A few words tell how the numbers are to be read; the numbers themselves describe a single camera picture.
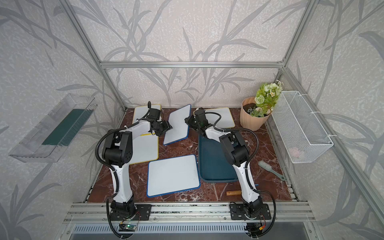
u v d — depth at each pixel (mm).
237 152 596
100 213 752
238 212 731
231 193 785
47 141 634
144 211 738
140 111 1205
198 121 824
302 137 609
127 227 707
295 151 721
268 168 886
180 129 980
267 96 881
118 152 558
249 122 974
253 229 770
